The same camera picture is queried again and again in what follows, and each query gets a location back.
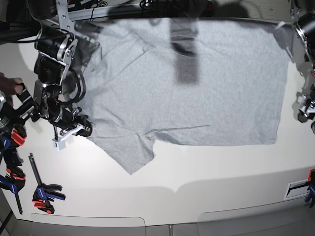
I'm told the aluminium frame rail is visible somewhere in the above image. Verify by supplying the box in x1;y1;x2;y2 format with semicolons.
69;3;141;21

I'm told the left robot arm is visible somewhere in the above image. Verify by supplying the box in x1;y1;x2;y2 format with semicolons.
290;0;315;123

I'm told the blue bar clamp on table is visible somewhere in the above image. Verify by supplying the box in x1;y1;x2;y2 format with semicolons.
29;153;66;214

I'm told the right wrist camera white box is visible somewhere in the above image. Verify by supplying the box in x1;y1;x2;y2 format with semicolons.
52;138;66;150

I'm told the black handheld device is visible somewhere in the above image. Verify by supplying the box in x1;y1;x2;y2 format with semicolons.
0;83;37;131

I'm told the blue clamp lower left edge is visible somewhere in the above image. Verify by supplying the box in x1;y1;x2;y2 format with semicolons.
0;148;26;215

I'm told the dark round object right edge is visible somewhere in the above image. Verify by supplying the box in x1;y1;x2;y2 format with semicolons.
311;121;315;134

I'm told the dark skinned human hand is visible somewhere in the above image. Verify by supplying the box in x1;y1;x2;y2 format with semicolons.
0;72;24;96

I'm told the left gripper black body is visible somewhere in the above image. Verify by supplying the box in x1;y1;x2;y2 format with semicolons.
297;92;315;122

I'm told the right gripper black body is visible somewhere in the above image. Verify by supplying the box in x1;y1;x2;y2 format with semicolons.
72;107;93;137

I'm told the blue red clamp left edge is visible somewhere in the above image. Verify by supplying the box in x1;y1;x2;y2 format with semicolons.
0;125;27;173

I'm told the blue clamp right edge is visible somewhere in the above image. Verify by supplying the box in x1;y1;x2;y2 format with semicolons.
305;169;315;208

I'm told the grey T-shirt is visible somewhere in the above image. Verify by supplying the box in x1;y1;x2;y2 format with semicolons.
77;18;292;174

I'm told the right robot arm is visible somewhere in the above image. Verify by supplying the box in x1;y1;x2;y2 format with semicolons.
27;0;93;137

